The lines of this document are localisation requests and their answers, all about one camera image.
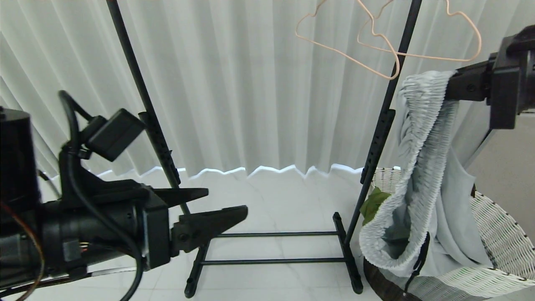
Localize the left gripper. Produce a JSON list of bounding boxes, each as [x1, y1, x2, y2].
[[40, 180, 249, 276]]

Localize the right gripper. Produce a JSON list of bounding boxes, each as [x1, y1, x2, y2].
[[489, 52, 535, 129]]

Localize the pink clothes hanger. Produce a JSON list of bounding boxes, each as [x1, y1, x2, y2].
[[296, 0, 400, 80], [357, 0, 482, 62]]

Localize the pale grey shorts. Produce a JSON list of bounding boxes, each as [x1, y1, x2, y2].
[[359, 70, 494, 278]]

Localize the black clothes rack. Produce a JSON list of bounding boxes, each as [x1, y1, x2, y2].
[[105, 0, 423, 298]]

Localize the white laundry basket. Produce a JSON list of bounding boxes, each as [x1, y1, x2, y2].
[[363, 167, 535, 301]]

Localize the green garment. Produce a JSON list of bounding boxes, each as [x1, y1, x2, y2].
[[360, 187, 393, 226]]

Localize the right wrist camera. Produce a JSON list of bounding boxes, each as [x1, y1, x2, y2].
[[497, 24, 535, 55]]

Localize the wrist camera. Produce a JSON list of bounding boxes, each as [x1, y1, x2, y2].
[[59, 108, 148, 195], [497, 24, 535, 55]]

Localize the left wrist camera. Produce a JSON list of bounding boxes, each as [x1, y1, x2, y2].
[[59, 108, 148, 195]]

